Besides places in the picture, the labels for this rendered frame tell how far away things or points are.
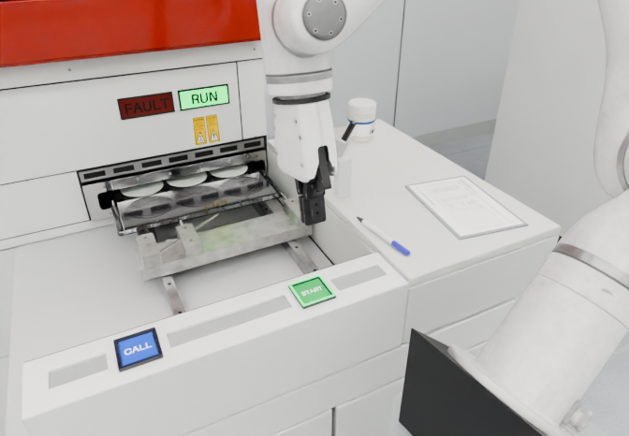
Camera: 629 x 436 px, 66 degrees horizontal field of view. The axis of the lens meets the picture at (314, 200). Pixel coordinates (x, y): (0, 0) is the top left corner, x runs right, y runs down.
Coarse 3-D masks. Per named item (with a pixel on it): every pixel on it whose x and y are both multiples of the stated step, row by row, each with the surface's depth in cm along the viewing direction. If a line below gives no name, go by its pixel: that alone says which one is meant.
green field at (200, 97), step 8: (208, 88) 112; (216, 88) 113; (224, 88) 114; (184, 96) 111; (192, 96) 112; (200, 96) 113; (208, 96) 113; (216, 96) 114; (224, 96) 115; (184, 104) 112; (192, 104) 112; (200, 104) 113; (208, 104) 114
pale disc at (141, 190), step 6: (132, 186) 118; (138, 186) 118; (144, 186) 118; (150, 186) 118; (156, 186) 118; (162, 186) 118; (126, 192) 115; (132, 192) 115; (138, 192) 115; (144, 192) 115; (150, 192) 115
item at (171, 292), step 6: (156, 240) 107; (162, 276) 96; (168, 276) 96; (162, 282) 97; (168, 282) 95; (168, 288) 93; (174, 288) 93; (168, 294) 92; (174, 294) 92; (168, 300) 92; (174, 300) 90; (180, 300) 90; (174, 306) 89; (180, 306) 89; (174, 312) 87; (180, 312) 87
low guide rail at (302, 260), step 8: (256, 208) 122; (264, 208) 118; (288, 240) 107; (296, 240) 107; (288, 248) 106; (296, 248) 104; (296, 256) 103; (304, 256) 102; (304, 264) 99; (312, 264) 99; (304, 272) 101
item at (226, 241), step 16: (240, 224) 107; (256, 224) 107; (272, 224) 107; (288, 224) 107; (208, 240) 101; (224, 240) 101; (240, 240) 101; (256, 240) 102; (272, 240) 104; (176, 256) 97; (192, 256) 97; (208, 256) 98; (224, 256) 100; (144, 272) 94; (160, 272) 95
